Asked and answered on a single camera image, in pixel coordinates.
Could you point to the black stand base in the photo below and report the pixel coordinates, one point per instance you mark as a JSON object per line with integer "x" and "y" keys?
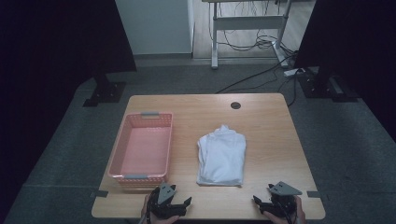
{"x": 105, "y": 91}
{"x": 327, "y": 87}

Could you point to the white shirt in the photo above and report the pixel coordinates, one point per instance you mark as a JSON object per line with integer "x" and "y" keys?
{"x": 221, "y": 157}

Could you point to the person's right hand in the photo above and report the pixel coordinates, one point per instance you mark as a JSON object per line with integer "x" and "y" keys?
{"x": 299, "y": 214}

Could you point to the dark curtain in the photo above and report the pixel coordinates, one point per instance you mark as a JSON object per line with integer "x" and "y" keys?
{"x": 59, "y": 40}
{"x": 355, "y": 46}

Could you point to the white power strip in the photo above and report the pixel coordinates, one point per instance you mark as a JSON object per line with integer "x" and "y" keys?
{"x": 291, "y": 72}

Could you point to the white metal desk frame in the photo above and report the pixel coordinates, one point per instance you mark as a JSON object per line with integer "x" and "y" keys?
{"x": 249, "y": 23}

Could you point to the pink plastic basket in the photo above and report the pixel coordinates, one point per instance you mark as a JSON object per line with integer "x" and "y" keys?
{"x": 143, "y": 149}

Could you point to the person's left hand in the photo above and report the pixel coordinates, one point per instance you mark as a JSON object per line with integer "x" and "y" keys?
{"x": 162, "y": 220}

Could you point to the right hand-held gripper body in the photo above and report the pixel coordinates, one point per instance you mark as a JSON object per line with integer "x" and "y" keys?
{"x": 282, "y": 193}

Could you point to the grey tape strip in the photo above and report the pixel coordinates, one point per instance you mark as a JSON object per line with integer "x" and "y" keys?
{"x": 316, "y": 194}
{"x": 99, "y": 193}

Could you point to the black round table grommet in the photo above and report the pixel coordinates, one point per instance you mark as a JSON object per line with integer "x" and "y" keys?
{"x": 235, "y": 105}

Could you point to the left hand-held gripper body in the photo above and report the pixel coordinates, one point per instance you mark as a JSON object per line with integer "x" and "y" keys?
{"x": 165, "y": 193}

